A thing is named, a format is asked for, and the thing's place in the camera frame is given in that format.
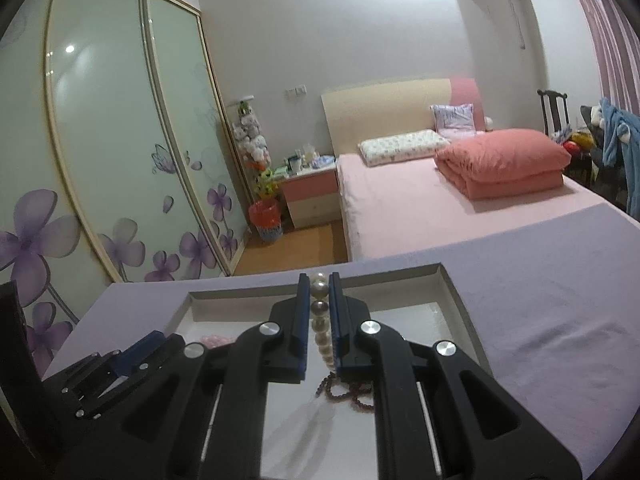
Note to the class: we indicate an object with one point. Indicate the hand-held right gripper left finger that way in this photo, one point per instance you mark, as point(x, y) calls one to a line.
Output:
point(302, 330)

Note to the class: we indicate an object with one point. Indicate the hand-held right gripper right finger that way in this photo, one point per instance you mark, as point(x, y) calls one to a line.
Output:
point(334, 330)

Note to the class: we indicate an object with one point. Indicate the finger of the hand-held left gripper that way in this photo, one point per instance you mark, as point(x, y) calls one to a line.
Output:
point(87, 385)
point(142, 352)

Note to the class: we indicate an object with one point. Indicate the grey cardboard box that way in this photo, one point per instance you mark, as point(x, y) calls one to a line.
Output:
point(410, 320)

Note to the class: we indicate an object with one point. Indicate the red waste bin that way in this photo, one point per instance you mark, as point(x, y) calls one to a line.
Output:
point(265, 220)

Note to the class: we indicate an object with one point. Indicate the pink and cream nightstand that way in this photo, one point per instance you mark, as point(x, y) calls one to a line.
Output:
point(310, 200)

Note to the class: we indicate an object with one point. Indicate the bed with pink sheet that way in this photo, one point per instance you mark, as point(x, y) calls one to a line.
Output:
point(400, 210)

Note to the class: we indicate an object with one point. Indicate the tissue box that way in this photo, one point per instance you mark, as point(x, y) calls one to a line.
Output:
point(311, 152)

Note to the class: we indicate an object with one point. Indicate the patterned white pillow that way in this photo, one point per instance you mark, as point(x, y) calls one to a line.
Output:
point(400, 147)

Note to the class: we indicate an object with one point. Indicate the clear tube of plush toys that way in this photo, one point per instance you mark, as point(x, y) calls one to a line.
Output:
point(250, 135)

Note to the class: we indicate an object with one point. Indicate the flower print sliding wardrobe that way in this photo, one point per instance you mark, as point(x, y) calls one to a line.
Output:
point(100, 135)

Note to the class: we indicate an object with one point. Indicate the folded pink quilt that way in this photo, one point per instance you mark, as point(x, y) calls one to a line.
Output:
point(505, 162)

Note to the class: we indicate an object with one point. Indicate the purple cushion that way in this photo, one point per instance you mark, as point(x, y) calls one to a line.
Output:
point(452, 117)

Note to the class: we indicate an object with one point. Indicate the red ball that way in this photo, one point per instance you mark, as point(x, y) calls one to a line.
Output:
point(571, 146)

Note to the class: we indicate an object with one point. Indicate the dark wooden chair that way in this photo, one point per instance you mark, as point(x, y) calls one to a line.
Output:
point(552, 110)

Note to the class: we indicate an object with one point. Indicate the chair with blue clothes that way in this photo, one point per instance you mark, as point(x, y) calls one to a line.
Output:
point(622, 145)

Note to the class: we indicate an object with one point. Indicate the pink curtain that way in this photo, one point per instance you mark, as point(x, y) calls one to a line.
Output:
point(610, 25)

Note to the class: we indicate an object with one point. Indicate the wall switch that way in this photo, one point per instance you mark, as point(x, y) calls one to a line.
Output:
point(295, 91)

